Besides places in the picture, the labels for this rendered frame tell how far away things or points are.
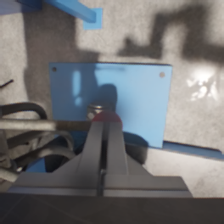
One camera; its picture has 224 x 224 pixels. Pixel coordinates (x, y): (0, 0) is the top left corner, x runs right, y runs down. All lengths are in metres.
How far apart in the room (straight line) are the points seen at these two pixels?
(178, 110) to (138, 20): 0.61
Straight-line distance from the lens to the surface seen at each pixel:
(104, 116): 0.16
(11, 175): 0.22
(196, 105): 1.12
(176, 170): 1.12
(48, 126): 0.18
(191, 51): 1.09
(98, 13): 1.22
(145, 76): 0.97
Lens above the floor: 1.08
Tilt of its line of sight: 65 degrees down
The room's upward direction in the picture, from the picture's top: 128 degrees counter-clockwise
